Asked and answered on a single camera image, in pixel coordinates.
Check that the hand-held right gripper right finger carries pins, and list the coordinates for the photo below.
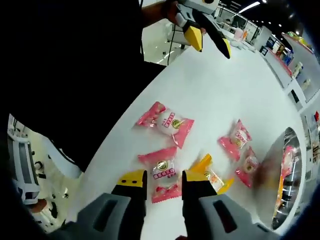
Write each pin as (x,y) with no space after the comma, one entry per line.
(217,215)

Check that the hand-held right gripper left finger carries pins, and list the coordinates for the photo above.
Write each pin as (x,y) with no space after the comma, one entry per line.
(105,215)

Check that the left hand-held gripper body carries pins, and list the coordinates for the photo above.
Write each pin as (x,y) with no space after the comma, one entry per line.
(200,6)

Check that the yellow marshmallow packet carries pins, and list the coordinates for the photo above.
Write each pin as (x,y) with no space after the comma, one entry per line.
(215,178)

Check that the pink marshmallow packet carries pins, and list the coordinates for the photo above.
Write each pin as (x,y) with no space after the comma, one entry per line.
(165,172)
(248,165)
(167,122)
(237,137)

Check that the steel bowl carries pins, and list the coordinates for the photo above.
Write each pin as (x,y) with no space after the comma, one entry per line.
(265,175)

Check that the heap of marshmallow packets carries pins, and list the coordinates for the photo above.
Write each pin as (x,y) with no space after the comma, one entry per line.
(287,165)

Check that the person's left hand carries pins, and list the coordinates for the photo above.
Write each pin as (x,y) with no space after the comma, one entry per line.
(170,12)

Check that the person's right hand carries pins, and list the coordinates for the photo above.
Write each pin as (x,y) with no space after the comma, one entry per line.
(182,238)

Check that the pink cup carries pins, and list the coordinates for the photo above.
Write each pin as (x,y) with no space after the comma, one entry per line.
(239,34)

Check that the white crumpled wrappers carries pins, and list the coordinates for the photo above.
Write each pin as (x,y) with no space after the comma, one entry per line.
(242,46)

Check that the orange bottle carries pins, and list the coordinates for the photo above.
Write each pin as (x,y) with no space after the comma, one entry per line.
(245,35)

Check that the ceiling light strip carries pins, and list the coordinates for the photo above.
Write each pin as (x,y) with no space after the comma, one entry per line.
(248,7)

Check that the white table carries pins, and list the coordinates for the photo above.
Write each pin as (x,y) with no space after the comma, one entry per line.
(212,87)

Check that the pile of snack bags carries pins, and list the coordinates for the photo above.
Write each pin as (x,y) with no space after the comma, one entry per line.
(298,38)

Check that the white display shelf unit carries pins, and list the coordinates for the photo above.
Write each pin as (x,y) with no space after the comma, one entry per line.
(295,75)

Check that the row of shelf bottles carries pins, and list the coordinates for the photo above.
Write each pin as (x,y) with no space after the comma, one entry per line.
(298,70)

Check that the white office chair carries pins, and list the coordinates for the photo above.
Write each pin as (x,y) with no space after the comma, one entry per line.
(25,165)

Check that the red bag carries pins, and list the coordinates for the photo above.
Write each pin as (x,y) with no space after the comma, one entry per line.
(317,117)

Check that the person in black shirt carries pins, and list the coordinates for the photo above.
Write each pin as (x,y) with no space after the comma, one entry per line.
(62,75)

